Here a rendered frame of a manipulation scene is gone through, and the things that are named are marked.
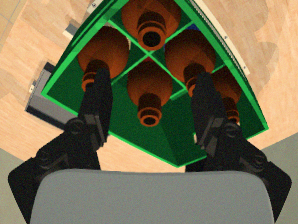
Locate dark green crate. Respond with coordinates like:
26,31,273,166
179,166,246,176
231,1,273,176
41,0,269,168

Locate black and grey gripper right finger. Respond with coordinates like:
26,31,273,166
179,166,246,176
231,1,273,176
191,72,292,223

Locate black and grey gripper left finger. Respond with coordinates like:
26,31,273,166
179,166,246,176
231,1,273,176
8,68,113,224

